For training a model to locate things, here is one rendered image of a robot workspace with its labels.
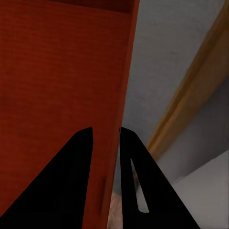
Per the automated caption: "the storage box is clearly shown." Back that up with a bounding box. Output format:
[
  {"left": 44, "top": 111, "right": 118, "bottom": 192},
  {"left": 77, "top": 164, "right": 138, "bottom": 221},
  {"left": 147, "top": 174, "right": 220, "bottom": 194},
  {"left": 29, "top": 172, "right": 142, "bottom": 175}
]
[{"left": 0, "top": 0, "right": 140, "bottom": 229}]

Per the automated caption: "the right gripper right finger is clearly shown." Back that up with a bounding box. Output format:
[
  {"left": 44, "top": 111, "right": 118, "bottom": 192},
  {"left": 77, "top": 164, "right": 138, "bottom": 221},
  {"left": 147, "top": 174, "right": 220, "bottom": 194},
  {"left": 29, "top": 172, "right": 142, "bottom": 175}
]
[{"left": 119, "top": 127, "right": 200, "bottom": 229}]

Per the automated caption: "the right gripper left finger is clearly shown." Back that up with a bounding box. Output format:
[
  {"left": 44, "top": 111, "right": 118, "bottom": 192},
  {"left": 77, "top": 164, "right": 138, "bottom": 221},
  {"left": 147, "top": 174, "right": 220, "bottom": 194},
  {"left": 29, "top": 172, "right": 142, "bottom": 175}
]
[{"left": 0, "top": 127, "right": 94, "bottom": 229}]

